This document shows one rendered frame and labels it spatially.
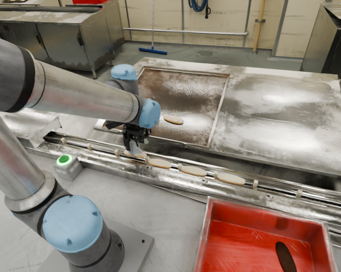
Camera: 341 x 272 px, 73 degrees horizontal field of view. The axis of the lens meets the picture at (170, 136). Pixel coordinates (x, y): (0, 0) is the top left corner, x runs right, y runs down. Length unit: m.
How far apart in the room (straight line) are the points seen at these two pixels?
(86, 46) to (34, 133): 2.53
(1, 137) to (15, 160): 0.06
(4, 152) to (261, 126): 0.88
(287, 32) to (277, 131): 3.20
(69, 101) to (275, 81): 1.05
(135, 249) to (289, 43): 3.85
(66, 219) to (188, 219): 0.40
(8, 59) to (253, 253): 0.73
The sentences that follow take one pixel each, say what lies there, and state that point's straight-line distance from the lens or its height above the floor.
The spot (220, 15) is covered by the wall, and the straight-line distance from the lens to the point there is 4.44.
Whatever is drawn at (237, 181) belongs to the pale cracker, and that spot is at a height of 0.86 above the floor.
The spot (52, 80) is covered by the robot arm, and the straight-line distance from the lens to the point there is 0.40.
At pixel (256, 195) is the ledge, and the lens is 0.85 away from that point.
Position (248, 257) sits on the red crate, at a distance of 0.78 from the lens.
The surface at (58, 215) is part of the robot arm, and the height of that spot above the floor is 1.08.
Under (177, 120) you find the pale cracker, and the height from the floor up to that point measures 0.92.
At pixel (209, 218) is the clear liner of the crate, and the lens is 0.70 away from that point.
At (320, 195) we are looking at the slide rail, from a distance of 0.94.
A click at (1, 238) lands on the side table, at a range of 0.99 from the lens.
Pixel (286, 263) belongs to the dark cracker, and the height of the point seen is 0.83.
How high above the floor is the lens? 1.52
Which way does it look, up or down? 40 degrees down
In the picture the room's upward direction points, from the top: 4 degrees counter-clockwise
